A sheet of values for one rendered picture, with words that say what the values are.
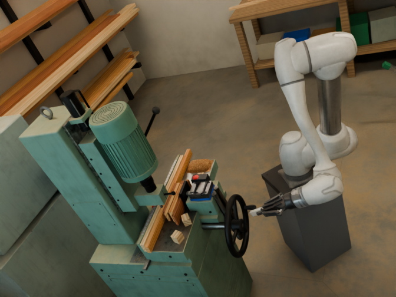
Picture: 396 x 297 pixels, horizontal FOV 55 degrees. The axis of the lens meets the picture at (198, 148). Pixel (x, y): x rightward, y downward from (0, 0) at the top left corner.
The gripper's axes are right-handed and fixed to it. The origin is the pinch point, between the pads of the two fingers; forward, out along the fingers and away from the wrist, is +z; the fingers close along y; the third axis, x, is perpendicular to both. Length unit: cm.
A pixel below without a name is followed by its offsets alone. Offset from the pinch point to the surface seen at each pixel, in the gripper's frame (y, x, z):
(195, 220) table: 12.5, -18.0, 20.2
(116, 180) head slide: 16, -56, 33
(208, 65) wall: -329, 18, 143
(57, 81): -142, -98, 176
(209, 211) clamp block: 8.5, -16.5, 14.0
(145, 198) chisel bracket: 12, -39, 33
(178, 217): 13.6, -23.9, 25.5
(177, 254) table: 30.8, -18.2, 24.1
